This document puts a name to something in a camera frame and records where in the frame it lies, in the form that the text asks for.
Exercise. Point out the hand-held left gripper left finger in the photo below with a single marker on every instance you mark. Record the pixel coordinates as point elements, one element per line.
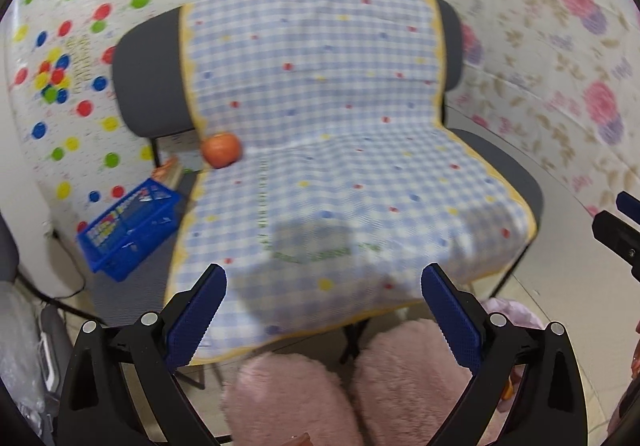
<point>197,321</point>

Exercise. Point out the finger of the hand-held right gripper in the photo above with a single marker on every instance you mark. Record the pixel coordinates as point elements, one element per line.
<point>620,236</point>

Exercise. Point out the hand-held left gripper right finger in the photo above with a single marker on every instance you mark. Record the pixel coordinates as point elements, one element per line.
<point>452,321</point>

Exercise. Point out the blue plastic basket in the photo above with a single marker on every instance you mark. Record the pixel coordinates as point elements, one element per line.
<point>145,231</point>

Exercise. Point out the pink cloth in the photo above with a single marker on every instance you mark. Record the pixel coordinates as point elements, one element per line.
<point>515,311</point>

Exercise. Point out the pink fuzzy slipper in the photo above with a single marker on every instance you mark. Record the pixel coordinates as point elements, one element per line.
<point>405,376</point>
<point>290,401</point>

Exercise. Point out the grey white device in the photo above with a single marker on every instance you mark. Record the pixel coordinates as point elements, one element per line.
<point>55,356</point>

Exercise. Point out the red apple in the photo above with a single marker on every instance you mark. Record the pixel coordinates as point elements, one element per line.
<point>222,151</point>

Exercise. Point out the clear plastic bag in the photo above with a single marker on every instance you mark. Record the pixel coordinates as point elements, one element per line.
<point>17,351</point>

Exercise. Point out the grey chair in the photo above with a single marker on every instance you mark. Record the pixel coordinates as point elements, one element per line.
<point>150,86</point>

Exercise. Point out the floral wall sheet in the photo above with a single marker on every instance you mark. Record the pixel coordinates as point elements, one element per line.
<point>550,76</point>

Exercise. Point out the dotted wall sheet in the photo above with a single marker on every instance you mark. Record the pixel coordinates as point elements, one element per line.
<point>75,51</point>

